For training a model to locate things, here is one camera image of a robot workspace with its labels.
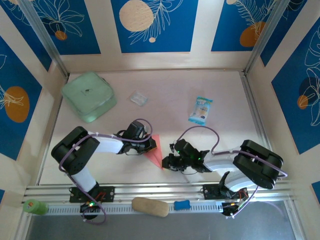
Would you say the green tape roll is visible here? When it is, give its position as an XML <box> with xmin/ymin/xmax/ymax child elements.
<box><xmin>22</xmin><ymin>198</ymin><xmax>50</xmax><ymax>216</ymax></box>

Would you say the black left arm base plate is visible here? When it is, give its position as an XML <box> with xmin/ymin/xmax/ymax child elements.
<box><xmin>69</xmin><ymin>186</ymin><xmax>116</xmax><ymax>203</ymax></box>

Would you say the small black controller board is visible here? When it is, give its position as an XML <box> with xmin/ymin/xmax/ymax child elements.
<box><xmin>221</xmin><ymin>201</ymin><xmax>242</xmax><ymax>217</ymax></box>
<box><xmin>79</xmin><ymin>201</ymin><xmax>97</xmax><ymax>214</ymax></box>

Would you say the pale green square container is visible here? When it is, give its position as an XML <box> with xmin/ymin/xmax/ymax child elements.
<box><xmin>61</xmin><ymin>71</ymin><xmax>118</xmax><ymax>124</ymax></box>

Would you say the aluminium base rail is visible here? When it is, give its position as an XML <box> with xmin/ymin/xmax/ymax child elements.
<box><xmin>23</xmin><ymin>179</ymin><xmax>297</xmax><ymax>202</ymax></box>

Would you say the blue bone-shaped block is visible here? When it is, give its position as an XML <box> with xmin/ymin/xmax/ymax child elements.
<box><xmin>173</xmin><ymin>199</ymin><xmax>191</xmax><ymax>211</ymax></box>

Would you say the aluminium side rail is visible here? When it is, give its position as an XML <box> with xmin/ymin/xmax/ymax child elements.
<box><xmin>241</xmin><ymin>72</ymin><xmax>280</xmax><ymax>181</ymax></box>

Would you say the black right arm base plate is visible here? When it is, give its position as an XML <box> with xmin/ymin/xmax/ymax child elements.
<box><xmin>202</xmin><ymin>183</ymin><xmax>248</xmax><ymax>201</ymax></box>

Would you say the pink paper sheet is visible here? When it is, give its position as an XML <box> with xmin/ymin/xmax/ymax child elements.
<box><xmin>144</xmin><ymin>134</ymin><xmax>165</xmax><ymax>171</ymax></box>

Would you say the aluminium frame post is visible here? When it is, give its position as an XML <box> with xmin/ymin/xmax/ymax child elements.
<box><xmin>18</xmin><ymin>0</ymin><xmax>70</xmax><ymax>78</ymax></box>
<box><xmin>243</xmin><ymin>0</ymin><xmax>288</xmax><ymax>76</ymax></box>

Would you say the small clear plastic packet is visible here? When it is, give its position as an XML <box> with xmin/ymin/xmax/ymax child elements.
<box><xmin>129</xmin><ymin>91</ymin><xmax>149</xmax><ymax>107</ymax></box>

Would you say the slotted grey cable duct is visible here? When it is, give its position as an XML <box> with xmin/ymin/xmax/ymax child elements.
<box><xmin>46</xmin><ymin>201</ymin><xmax>225</xmax><ymax>216</ymax></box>

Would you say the light blue snack packet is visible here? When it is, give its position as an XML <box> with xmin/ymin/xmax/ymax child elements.
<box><xmin>187</xmin><ymin>96</ymin><xmax>214</xmax><ymax>126</ymax></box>

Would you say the grey metal plate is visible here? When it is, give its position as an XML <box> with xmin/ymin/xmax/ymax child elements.
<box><xmin>24</xmin><ymin>199</ymin><xmax>298</xmax><ymax>240</ymax></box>

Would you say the beige oval case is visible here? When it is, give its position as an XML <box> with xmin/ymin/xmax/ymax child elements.
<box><xmin>131</xmin><ymin>196</ymin><xmax>170</xmax><ymax>218</ymax></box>

